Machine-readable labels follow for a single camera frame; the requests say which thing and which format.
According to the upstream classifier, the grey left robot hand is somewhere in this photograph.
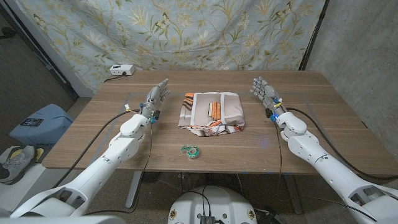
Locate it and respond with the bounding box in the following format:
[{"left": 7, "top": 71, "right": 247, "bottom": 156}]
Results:
[{"left": 139, "top": 78, "right": 171, "bottom": 118}]

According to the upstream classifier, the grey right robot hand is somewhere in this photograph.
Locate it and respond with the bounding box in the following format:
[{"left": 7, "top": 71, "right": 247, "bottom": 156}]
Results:
[{"left": 249, "top": 75, "right": 287, "bottom": 118}]

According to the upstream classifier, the beige orange patterned cloth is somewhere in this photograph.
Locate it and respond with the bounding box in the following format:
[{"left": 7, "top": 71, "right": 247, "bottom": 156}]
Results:
[{"left": 177, "top": 91, "right": 246, "bottom": 138}]

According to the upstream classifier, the green plaid tape dispenser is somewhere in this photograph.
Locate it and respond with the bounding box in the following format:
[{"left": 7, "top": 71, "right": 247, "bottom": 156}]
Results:
[{"left": 180, "top": 144, "right": 201, "bottom": 160}]

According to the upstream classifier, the white power strip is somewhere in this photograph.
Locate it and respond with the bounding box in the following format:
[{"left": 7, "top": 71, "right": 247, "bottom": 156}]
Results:
[{"left": 109, "top": 64, "right": 136, "bottom": 77}]

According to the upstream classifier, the floral light blue backdrop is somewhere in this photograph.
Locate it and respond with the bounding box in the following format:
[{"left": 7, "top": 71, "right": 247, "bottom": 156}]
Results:
[{"left": 15, "top": 0, "right": 326, "bottom": 94}]

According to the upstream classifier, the black backdrop stand pole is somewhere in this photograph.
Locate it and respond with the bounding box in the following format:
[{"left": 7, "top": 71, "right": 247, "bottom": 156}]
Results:
[
  {"left": 298, "top": 0, "right": 330, "bottom": 71},
  {"left": 0, "top": 2, "right": 79, "bottom": 100}
]

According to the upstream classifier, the black round fan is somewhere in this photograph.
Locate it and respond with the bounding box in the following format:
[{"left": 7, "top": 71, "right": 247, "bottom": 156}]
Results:
[{"left": 141, "top": 171, "right": 162, "bottom": 184}]

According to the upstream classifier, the grey table leg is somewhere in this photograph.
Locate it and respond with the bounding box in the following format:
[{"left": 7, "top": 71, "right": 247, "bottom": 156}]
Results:
[
  {"left": 125, "top": 170, "right": 144, "bottom": 208},
  {"left": 283, "top": 174, "right": 304, "bottom": 215}
]

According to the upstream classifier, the light blue storage bin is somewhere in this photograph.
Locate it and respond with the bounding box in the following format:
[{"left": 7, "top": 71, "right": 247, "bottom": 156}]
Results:
[{"left": 9, "top": 103, "right": 74, "bottom": 147}]

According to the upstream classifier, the white robot torso base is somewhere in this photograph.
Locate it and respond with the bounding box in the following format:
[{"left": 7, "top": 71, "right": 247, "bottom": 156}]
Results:
[{"left": 167, "top": 185, "right": 258, "bottom": 224}]

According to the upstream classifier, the black power adapter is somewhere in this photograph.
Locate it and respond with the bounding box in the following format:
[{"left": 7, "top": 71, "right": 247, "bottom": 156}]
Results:
[{"left": 257, "top": 211, "right": 282, "bottom": 224}]

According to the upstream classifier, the grey sneaker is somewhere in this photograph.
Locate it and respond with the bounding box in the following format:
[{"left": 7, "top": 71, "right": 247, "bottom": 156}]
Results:
[{"left": 0, "top": 145, "right": 37, "bottom": 184}]

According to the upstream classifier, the black chair caster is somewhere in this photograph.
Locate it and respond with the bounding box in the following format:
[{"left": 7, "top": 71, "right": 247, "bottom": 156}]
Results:
[{"left": 0, "top": 27, "right": 18, "bottom": 40}]

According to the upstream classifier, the white floor board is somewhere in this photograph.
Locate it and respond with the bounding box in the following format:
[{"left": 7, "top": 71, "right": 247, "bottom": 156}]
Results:
[{"left": 0, "top": 163, "right": 75, "bottom": 212}]

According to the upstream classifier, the black power strip cable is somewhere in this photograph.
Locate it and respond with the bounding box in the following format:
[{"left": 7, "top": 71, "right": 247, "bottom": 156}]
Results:
[{"left": 103, "top": 72, "right": 127, "bottom": 83}]

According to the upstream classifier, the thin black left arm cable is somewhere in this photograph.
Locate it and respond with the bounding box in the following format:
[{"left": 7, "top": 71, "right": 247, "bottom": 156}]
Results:
[{"left": 85, "top": 121, "right": 154, "bottom": 216}]

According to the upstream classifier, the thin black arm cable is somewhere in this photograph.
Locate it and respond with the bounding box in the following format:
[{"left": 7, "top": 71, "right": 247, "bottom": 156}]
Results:
[
  {"left": 85, "top": 121, "right": 154, "bottom": 216},
  {"left": 273, "top": 120, "right": 379, "bottom": 222}
]

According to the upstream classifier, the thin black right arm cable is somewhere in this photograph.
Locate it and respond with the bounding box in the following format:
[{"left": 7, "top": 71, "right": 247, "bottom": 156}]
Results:
[{"left": 273, "top": 120, "right": 379, "bottom": 222}]

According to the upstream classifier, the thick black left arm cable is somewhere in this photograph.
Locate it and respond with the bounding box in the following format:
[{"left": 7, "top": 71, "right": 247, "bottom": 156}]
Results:
[{"left": 51, "top": 109, "right": 141, "bottom": 189}]

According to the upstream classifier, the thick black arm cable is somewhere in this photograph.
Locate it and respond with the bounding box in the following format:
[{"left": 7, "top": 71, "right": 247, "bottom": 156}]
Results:
[
  {"left": 285, "top": 107, "right": 398, "bottom": 181},
  {"left": 51, "top": 109, "right": 141, "bottom": 189}
]

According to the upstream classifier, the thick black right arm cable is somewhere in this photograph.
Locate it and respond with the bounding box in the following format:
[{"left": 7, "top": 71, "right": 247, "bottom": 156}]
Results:
[{"left": 285, "top": 107, "right": 398, "bottom": 181}]

